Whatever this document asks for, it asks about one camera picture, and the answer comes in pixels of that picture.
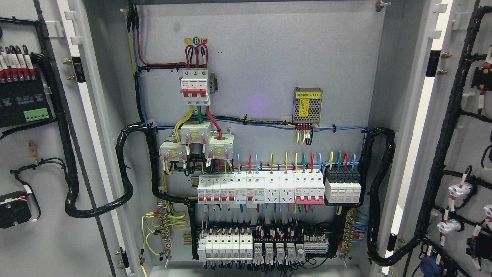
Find black left cable loom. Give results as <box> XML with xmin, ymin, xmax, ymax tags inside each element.
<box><xmin>33</xmin><ymin>0</ymin><xmax>162</xmax><ymax>219</ymax></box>

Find white socket breaker row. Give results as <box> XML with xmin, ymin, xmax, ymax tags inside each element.
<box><xmin>197</xmin><ymin>171</ymin><xmax>325</xmax><ymax>208</ymax></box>

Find white rotary selector switch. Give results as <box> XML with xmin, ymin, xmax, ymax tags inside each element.
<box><xmin>0</xmin><ymin>191</ymin><xmax>32</xmax><ymax>229</ymax></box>

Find metal mesh power supply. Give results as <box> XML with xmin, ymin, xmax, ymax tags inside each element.
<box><xmin>293</xmin><ymin>87</ymin><xmax>322</xmax><ymax>124</ymax></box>

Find lower relay terminal row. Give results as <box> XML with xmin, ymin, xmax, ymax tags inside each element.
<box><xmin>197</xmin><ymin>220</ymin><xmax>330</xmax><ymax>268</ymax></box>

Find red main circuit breaker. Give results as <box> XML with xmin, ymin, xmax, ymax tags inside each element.
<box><xmin>180</xmin><ymin>68</ymin><xmax>218</xmax><ymax>106</ymax></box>

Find black surge protector modules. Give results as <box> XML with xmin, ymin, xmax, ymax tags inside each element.
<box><xmin>324</xmin><ymin>169</ymin><xmax>362</xmax><ymax>206</ymax></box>

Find grey cabinet door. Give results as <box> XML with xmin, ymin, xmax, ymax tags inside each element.
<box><xmin>0</xmin><ymin>0</ymin><xmax>126</xmax><ymax>277</ymax></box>
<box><xmin>370</xmin><ymin>0</ymin><xmax>491</xmax><ymax>277</ymax></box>

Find black cable loom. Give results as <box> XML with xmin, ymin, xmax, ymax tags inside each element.
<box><xmin>33</xmin><ymin>0</ymin><xmax>162</xmax><ymax>219</ymax></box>
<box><xmin>359</xmin><ymin>128</ymin><xmax>398</xmax><ymax>266</ymax></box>

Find black digital power meter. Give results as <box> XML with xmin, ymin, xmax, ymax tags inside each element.
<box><xmin>0</xmin><ymin>45</ymin><xmax>52</xmax><ymax>127</ymax></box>

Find black right cable loom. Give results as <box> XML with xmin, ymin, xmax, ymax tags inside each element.
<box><xmin>359</xmin><ymin>128</ymin><xmax>398</xmax><ymax>266</ymax></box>

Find white current transformers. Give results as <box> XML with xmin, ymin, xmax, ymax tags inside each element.
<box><xmin>159</xmin><ymin>121</ymin><xmax>234</xmax><ymax>163</ymax></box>

